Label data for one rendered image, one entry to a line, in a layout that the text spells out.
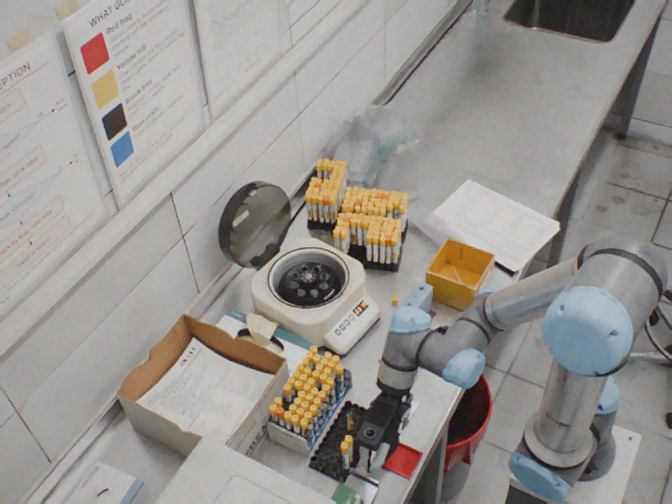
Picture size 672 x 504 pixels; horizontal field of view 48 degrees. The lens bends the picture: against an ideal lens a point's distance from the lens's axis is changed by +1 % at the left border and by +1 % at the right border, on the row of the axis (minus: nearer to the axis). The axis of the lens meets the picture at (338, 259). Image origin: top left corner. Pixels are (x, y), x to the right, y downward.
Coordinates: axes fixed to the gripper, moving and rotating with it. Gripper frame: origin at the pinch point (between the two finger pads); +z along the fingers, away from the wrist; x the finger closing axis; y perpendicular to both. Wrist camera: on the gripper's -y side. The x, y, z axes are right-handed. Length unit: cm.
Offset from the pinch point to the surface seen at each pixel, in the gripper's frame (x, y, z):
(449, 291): 4, 44, -26
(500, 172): 11, 94, -48
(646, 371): -48, 153, 18
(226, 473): 14.7, -32.7, -10.1
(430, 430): -6.5, 17.0, -4.1
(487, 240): 3, 67, -35
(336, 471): 6.5, -0.5, 3.7
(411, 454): -5.3, 10.6, -0.6
